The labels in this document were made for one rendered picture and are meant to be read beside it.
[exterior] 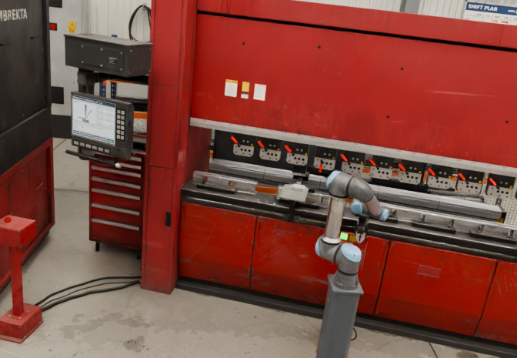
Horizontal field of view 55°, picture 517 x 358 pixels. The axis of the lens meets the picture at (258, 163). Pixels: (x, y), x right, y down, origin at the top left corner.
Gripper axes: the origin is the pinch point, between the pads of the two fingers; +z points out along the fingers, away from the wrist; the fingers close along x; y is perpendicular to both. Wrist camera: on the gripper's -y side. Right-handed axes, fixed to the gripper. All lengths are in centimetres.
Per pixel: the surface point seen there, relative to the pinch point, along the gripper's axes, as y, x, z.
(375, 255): 26.7, -11.6, 23.7
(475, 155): 50, -63, -56
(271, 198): 33, 70, -1
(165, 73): 10, 148, -90
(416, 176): 44, -29, -35
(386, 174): 42, -9, -34
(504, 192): 50, -87, -33
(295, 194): 20, 50, -15
